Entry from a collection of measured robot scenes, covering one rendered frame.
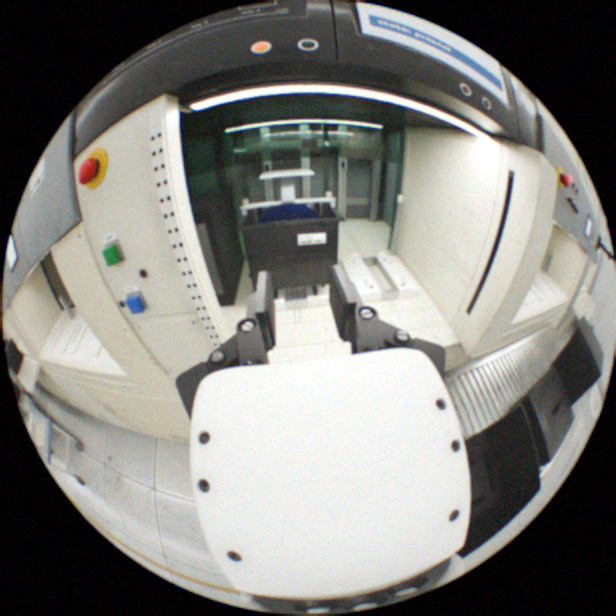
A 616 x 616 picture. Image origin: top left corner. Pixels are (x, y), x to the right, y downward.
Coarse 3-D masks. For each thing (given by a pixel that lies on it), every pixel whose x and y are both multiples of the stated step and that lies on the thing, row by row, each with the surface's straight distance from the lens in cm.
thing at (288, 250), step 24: (288, 192) 55; (336, 216) 50; (264, 240) 49; (288, 240) 49; (312, 240) 50; (336, 240) 51; (264, 264) 52; (288, 264) 52; (312, 264) 53; (336, 264) 54; (288, 288) 56; (312, 288) 61
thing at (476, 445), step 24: (480, 432) 46; (504, 432) 64; (528, 432) 59; (480, 456) 67; (504, 456) 66; (528, 456) 61; (480, 480) 67; (504, 480) 70; (528, 480) 64; (480, 504) 68; (504, 504) 69; (480, 528) 61; (456, 552) 53
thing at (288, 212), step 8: (272, 208) 62; (280, 208) 62; (288, 208) 62; (296, 208) 62; (304, 208) 62; (264, 216) 63; (272, 216) 63; (280, 216) 63; (288, 216) 63; (296, 216) 63; (304, 216) 63; (312, 216) 63
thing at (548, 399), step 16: (544, 384) 85; (560, 384) 98; (528, 400) 75; (544, 400) 81; (560, 400) 93; (528, 416) 77; (544, 416) 79; (560, 416) 90; (544, 432) 77; (560, 432) 88; (544, 448) 79; (544, 464) 82
